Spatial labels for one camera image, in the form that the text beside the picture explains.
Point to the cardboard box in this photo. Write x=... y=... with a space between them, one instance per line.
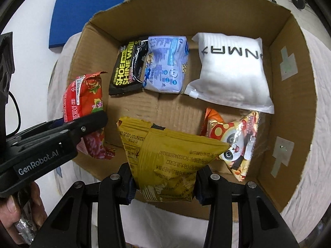
x=175 y=108

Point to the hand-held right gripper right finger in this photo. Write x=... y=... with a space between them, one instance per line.
x=206 y=186

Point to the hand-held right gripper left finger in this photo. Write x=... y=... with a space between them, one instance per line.
x=121 y=183

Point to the white sock packet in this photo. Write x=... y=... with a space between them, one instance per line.
x=230 y=77

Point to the yellow snack packet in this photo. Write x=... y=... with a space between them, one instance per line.
x=168 y=160

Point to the black wipes packet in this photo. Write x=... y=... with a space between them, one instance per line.
x=124 y=75

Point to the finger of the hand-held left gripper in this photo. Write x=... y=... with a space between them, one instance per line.
x=88 y=124

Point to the blue foam mat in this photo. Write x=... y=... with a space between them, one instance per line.
x=72 y=18

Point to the light blue tissue packet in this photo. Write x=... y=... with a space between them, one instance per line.
x=165 y=64

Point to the red floral packet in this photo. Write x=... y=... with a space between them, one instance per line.
x=82 y=95

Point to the orange cartoon snack packet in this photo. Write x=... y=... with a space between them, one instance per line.
x=232 y=139

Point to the person's left hand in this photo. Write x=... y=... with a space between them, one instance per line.
x=10 y=209

